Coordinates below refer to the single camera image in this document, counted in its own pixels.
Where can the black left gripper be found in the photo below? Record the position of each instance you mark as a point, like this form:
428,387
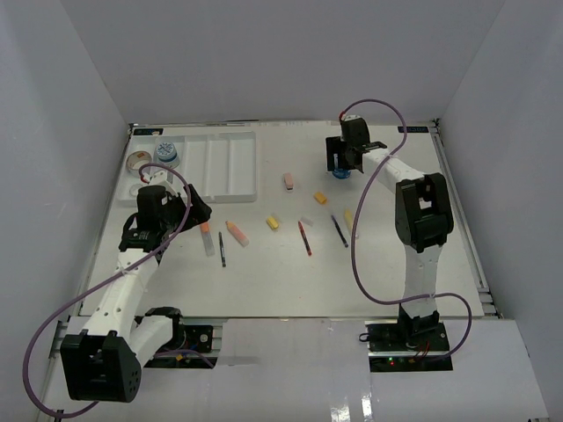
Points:
200,211

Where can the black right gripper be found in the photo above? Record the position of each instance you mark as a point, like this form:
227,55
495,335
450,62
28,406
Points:
335,145

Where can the blue slime jar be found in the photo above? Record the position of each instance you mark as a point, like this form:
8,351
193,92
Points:
341,173
167,154

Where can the black pen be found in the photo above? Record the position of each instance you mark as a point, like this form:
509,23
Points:
222,250

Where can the purple gel pen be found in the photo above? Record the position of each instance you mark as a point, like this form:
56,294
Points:
339,231

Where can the large clear tape roll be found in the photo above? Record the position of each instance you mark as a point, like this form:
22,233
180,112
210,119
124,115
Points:
136,160

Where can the red gel pen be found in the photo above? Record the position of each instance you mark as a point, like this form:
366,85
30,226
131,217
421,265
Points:
305,239

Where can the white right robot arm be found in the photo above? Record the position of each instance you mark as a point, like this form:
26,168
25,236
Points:
423,217

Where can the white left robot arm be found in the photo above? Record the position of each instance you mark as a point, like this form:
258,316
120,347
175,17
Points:
104,361

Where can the orange capped glue stick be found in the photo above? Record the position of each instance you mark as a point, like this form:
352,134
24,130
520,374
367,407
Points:
207,239

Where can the pink orange highlighter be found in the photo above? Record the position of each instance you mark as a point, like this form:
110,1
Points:
237,233

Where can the yellow cap near tape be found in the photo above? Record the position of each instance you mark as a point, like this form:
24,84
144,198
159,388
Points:
320,198

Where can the white compartment tray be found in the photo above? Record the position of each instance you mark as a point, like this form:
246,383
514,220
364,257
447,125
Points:
222,166

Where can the yellow highlighter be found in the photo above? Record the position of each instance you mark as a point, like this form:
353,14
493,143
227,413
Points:
349,218

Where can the yellow eraser block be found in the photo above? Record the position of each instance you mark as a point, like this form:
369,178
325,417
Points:
272,222

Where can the clear pen cap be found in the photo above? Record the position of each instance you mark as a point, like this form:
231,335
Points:
307,221

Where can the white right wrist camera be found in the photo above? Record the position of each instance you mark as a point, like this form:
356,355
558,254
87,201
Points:
349,118

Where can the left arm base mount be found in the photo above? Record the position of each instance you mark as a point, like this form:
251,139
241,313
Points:
194,337

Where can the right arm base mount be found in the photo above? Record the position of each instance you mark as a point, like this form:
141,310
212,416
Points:
388,341

